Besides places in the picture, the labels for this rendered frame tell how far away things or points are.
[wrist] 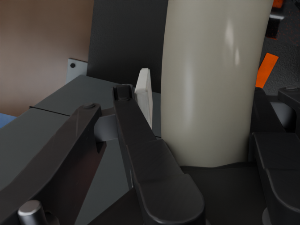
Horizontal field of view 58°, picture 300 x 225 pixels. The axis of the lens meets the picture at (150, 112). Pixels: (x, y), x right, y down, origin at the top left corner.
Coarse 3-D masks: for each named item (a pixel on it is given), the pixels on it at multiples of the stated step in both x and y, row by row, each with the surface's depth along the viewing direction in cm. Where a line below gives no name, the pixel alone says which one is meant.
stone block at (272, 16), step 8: (280, 0) 47; (288, 0) 44; (296, 0) 42; (272, 8) 53; (280, 8) 49; (288, 8) 46; (296, 8) 43; (272, 16) 56; (280, 16) 52; (288, 16) 48; (296, 16) 45; (272, 24) 60; (280, 24) 55; (288, 24) 51; (296, 24) 47; (272, 32) 64; (280, 32) 59; (288, 32) 54; (296, 32) 50; (280, 40) 63; (288, 40) 57; (296, 40) 53
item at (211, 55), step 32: (192, 0) 7; (224, 0) 7; (256, 0) 7; (192, 32) 7; (224, 32) 7; (256, 32) 7; (192, 64) 7; (224, 64) 7; (256, 64) 8; (192, 96) 8; (224, 96) 8; (192, 128) 8; (224, 128) 8; (192, 160) 8; (224, 160) 8
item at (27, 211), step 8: (32, 200) 7; (24, 208) 7; (32, 208) 7; (40, 208) 7; (24, 216) 7; (32, 216) 7; (40, 216) 7; (48, 216) 8; (24, 224) 7; (32, 224) 7; (40, 224) 7; (48, 224) 7; (56, 224) 7
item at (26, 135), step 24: (72, 72) 105; (48, 96) 78; (72, 96) 82; (96, 96) 86; (24, 120) 62; (48, 120) 64; (0, 144) 51; (24, 144) 53; (0, 168) 45; (120, 168) 53; (96, 192) 45; (120, 192) 46; (96, 216) 40
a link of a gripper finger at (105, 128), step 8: (104, 112) 15; (112, 112) 15; (104, 120) 14; (112, 120) 14; (96, 128) 14; (104, 128) 14; (112, 128) 14; (96, 136) 14; (104, 136) 14; (112, 136) 15
